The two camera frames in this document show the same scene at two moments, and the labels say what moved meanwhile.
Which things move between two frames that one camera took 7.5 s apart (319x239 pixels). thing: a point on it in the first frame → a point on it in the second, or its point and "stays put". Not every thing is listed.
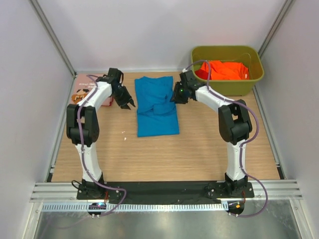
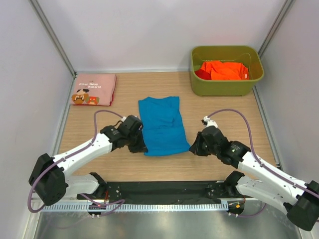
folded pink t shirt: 85,83 stays put
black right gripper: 178,95 → 200,145
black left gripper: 123,97 → 136,140
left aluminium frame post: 54,38 stays put
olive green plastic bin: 247,56 stays put
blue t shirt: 156,112 → 164,131
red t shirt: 203,74 stays put
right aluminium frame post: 282,13 stays put
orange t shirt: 228,70 stays put
